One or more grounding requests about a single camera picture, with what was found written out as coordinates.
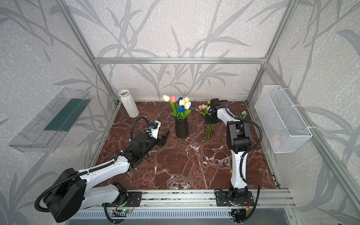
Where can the pink object in basket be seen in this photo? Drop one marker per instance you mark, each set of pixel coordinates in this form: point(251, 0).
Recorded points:
point(275, 141)

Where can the white wire mesh basket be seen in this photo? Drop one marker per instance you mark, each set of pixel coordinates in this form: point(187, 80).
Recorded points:
point(279, 116)

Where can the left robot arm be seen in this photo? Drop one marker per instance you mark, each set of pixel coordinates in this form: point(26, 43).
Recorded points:
point(77, 190)

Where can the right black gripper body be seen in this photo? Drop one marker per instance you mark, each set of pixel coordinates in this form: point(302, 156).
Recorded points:
point(211, 118)

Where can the light blue tulip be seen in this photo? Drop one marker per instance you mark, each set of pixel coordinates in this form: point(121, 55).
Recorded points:
point(244, 114)

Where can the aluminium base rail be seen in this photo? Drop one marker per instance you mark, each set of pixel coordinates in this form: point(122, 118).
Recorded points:
point(186, 204)

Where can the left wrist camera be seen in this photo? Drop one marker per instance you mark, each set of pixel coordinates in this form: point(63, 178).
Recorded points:
point(154, 129)

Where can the black cylindrical vase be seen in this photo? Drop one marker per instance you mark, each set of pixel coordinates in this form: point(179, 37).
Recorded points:
point(181, 128)

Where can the pink tulip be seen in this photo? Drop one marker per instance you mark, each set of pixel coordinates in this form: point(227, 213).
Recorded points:
point(173, 99)

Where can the white ribbed vase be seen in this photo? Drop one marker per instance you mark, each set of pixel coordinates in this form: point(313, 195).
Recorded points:
point(129, 103)

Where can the horizontal aluminium frame bar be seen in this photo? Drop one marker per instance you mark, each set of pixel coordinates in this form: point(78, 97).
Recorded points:
point(179, 60)

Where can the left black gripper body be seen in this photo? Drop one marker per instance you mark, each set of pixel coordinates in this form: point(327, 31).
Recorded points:
point(157, 139)

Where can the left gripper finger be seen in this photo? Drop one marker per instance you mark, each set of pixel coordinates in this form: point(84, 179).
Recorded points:
point(161, 141)
point(165, 136)

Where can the pale yellow tulip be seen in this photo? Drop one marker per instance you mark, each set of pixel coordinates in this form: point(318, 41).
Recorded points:
point(182, 102)

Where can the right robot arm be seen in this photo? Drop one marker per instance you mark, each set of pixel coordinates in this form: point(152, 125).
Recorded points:
point(239, 139)

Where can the white tulip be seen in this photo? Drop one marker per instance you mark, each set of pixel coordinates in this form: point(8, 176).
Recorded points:
point(169, 100)
point(187, 109)

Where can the clear plastic wall tray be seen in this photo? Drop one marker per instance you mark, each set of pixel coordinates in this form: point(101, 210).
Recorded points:
point(45, 132)

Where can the bunch of remaining tulips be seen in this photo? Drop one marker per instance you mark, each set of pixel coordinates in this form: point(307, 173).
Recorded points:
point(204, 111)

